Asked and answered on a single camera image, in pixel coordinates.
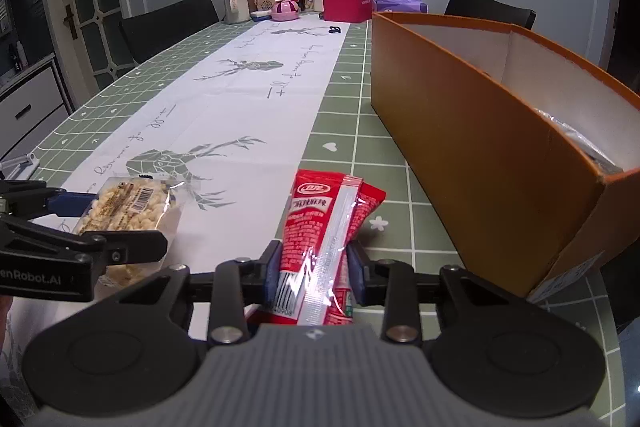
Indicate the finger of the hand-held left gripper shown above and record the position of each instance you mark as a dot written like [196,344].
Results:
[70,202]
[125,244]

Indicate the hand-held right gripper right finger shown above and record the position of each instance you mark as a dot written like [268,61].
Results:
[355,272]

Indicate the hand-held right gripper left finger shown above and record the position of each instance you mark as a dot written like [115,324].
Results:
[272,268]

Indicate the puffed rice packet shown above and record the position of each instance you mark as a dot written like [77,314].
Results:
[130,207]

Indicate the red sausage packet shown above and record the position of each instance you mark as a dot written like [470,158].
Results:
[315,227]

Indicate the orange cardboard box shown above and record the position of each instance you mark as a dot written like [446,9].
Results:
[475,132]

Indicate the white snack packet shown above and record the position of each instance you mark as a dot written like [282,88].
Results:
[580,142]

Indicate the small white object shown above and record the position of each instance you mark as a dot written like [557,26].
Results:
[22,164]

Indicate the white drawer cabinet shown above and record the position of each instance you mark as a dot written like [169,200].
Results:
[30,102]

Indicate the white printed table runner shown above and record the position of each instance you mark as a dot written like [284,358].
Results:
[250,107]

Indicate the green grid tablecloth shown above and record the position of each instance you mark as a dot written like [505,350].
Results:
[350,107]

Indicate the black chair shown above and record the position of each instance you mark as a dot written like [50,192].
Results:
[170,27]
[490,9]

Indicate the white flat case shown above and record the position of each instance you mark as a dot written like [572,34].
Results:
[260,15]

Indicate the pink round container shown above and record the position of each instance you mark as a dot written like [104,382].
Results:
[285,10]

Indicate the beige small radio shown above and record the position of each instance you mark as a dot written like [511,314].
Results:
[267,3]

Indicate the small white box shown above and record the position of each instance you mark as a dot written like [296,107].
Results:
[318,3]

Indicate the pink square box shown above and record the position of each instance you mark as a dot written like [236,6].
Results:
[347,3]

